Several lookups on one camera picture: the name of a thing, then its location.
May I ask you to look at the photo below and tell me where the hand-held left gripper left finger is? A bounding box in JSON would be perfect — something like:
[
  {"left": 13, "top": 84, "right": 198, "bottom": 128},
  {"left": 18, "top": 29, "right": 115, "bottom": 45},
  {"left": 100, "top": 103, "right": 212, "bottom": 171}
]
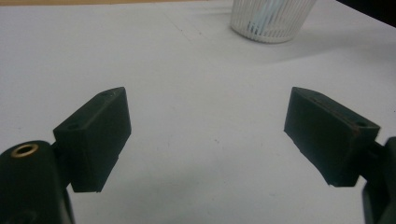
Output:
[{"left": 52, "top": 86, "right": 133, "bottom": 193}]

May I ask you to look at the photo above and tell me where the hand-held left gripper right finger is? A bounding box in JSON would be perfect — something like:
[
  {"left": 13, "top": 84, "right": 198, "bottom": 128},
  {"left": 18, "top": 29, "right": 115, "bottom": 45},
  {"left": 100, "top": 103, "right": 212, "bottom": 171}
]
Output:
[{"left": 283, "top": 86, "right": 381, "bottom": 188}]

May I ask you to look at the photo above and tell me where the white plastic mesh basket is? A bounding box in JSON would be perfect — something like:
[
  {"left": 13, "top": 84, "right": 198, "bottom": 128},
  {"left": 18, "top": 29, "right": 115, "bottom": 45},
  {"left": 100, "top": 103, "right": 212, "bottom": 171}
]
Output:
[{"left": 229, "top": 0, "right": 318, "bottom": 44}]

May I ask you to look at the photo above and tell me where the white table cover sheet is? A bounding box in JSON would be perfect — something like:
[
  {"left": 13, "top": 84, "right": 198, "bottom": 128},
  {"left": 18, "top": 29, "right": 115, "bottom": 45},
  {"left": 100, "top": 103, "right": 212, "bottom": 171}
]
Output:
[{"left": 0, "top": 0, "right": 396, "bottom": 224}]

